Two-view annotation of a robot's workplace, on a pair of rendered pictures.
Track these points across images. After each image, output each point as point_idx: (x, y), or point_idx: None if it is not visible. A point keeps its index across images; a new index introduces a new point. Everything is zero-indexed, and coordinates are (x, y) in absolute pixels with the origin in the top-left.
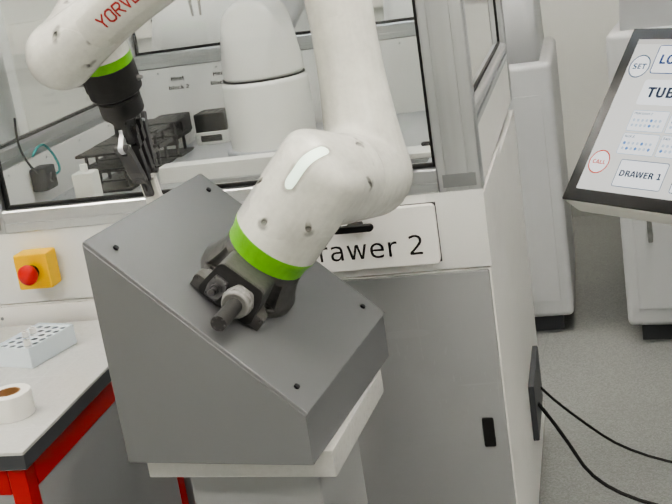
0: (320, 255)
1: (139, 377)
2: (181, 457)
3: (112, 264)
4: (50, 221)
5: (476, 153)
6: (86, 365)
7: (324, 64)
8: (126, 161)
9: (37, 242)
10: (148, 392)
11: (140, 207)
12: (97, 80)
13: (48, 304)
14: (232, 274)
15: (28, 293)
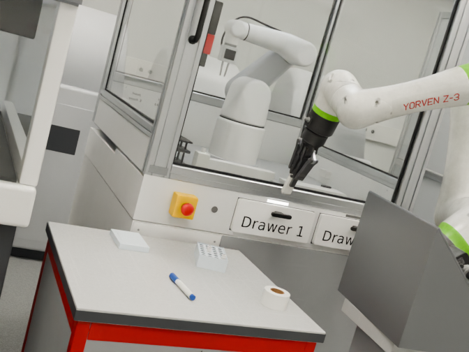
0: (333, 238)
1: (428, 303)
2: (426, 348)
3: (447, 243)
4: (199, 179)
5: (412, 208)
6: (257, 277)
7: (465, 161)
8: (307, 167)
9: (185, 189)
10: (428, 311)
11: (254, 186)
12: (329, 123)
13: (172, 228)
14: (467, 258)
15: (163, 218)
